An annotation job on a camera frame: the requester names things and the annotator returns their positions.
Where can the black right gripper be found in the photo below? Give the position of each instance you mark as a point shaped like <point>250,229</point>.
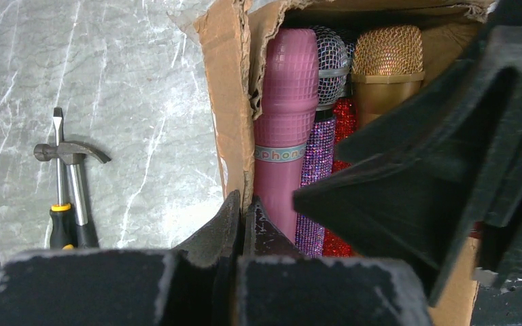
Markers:
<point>446,160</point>

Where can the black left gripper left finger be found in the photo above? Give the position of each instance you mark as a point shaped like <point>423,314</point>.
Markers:
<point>187,285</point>

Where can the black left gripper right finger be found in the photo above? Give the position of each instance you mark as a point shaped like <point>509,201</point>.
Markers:
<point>278,285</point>

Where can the gold microphone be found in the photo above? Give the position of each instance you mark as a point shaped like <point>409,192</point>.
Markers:
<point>387,69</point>

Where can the purple glitter microphone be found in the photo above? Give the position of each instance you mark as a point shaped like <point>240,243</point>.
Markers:
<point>333,70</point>

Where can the brown cardboard box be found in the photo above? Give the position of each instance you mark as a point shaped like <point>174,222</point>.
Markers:
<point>233,42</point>

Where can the pink toy microphone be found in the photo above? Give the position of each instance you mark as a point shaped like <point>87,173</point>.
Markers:
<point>288,103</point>

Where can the red glitter microphone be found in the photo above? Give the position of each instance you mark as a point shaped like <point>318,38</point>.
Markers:
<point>346,124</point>

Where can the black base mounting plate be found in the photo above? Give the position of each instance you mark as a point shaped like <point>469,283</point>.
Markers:
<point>499,306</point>

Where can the yellow black screwdriver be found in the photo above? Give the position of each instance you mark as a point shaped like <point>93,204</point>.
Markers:
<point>61,213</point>

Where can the claw hammer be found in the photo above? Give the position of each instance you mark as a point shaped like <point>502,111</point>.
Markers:
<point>73,154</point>

